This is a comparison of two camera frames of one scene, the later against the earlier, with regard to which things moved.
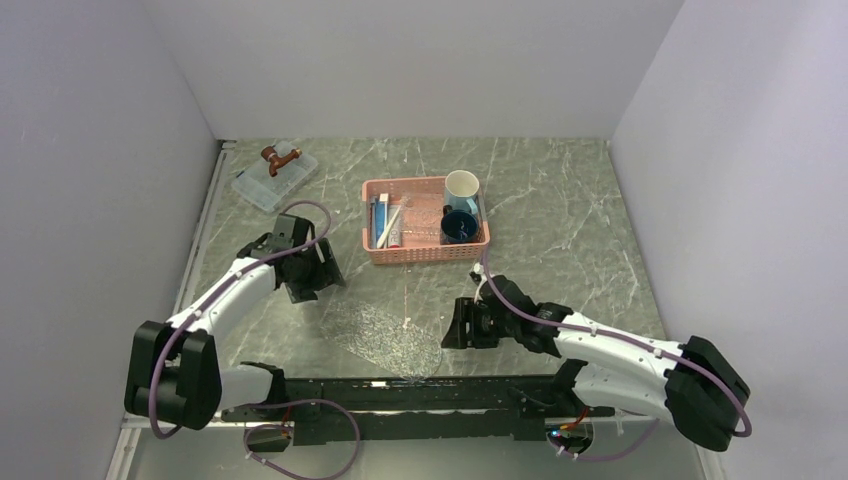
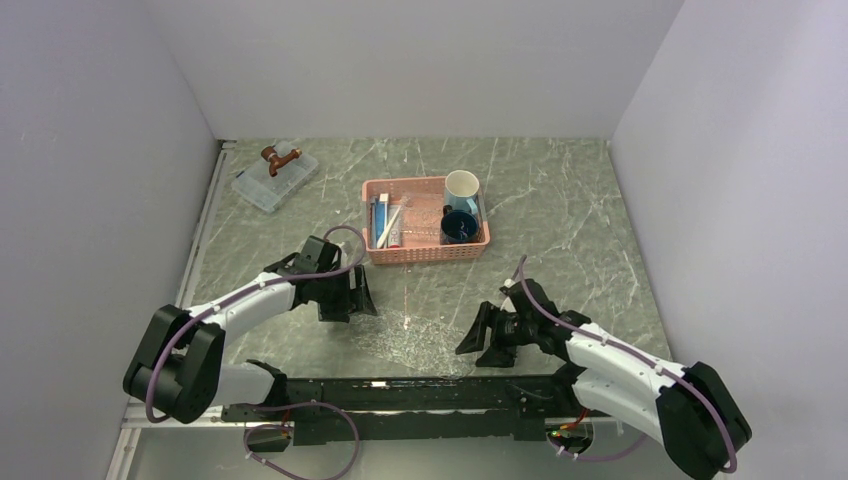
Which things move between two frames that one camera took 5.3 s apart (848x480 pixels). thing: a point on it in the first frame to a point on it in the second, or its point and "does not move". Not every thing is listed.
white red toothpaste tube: x=395 y=232 does not move
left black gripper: x=326 y=274 to x=353 y=300
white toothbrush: x=388 y=228 does not move
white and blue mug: x=460 y=186 does not move
